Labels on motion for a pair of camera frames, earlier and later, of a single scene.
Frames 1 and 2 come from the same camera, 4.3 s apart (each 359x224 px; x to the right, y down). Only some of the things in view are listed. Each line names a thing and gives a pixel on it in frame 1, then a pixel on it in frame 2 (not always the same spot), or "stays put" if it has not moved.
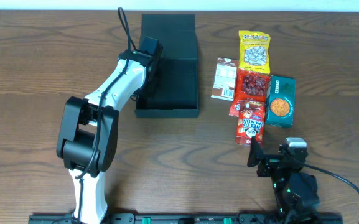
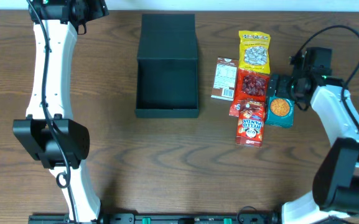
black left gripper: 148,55 -> 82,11
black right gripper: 257,156 -> 273,79
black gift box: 173,92 stays put
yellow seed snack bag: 254,52 stays put
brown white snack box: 224,82 stays put
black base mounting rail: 273,218 stays put
